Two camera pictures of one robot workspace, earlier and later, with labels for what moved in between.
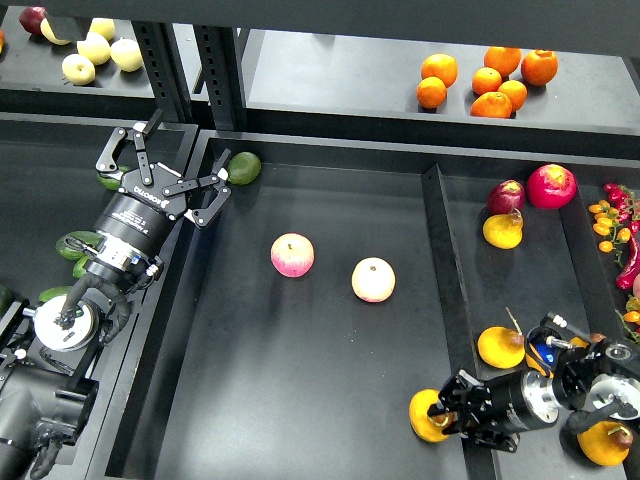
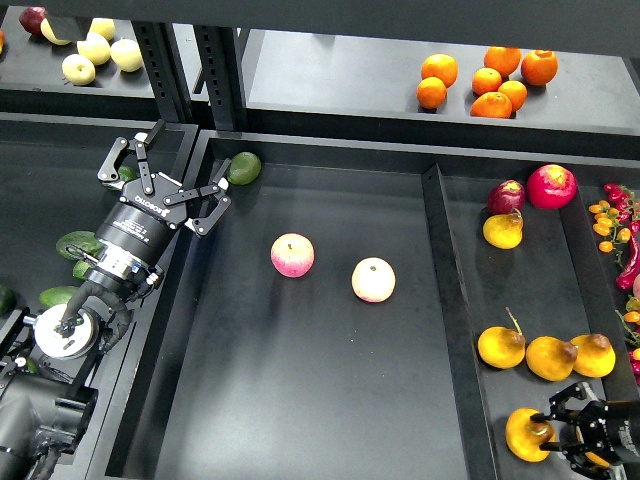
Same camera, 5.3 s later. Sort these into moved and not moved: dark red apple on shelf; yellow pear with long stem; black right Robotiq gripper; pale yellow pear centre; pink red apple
Moved: black right Robotiq gripper
Not moved: pink red apple; yellow pear with long stem; dark red apple on shelf; pale yellow pear centre
